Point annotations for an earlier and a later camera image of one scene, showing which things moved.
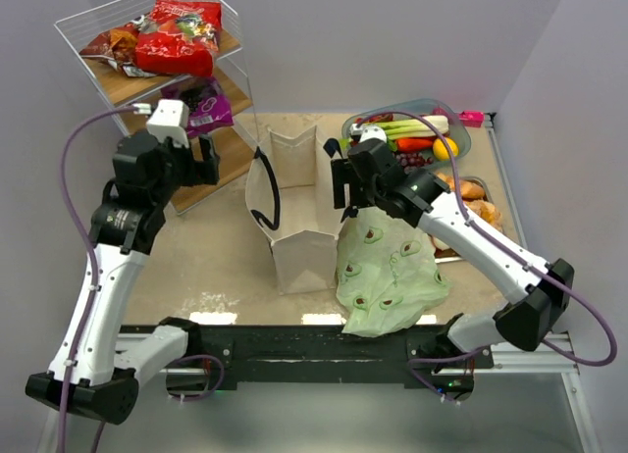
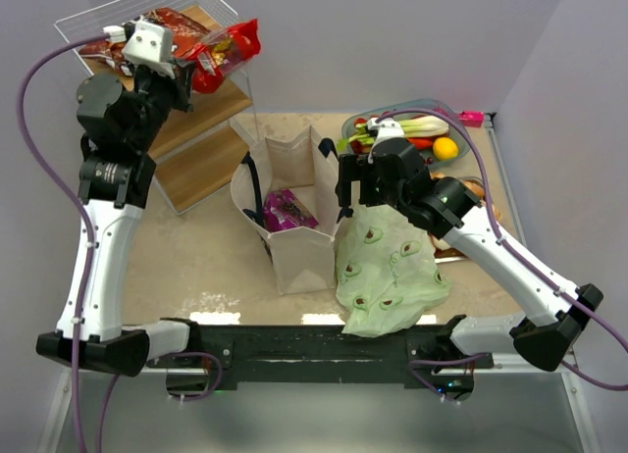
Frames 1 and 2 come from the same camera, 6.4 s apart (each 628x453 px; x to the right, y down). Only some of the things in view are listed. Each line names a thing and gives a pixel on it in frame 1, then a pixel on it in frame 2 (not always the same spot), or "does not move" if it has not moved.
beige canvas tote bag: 291,197 does not move
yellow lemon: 440,151 does not move
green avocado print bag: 389,274 does not move
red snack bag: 182,38 -> 212,59
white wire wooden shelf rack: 181,44 does not move
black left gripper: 197,160 -> 182,80
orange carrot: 413,144 does not move
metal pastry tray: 478,203 does not move
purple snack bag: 208,106 -> 284,209
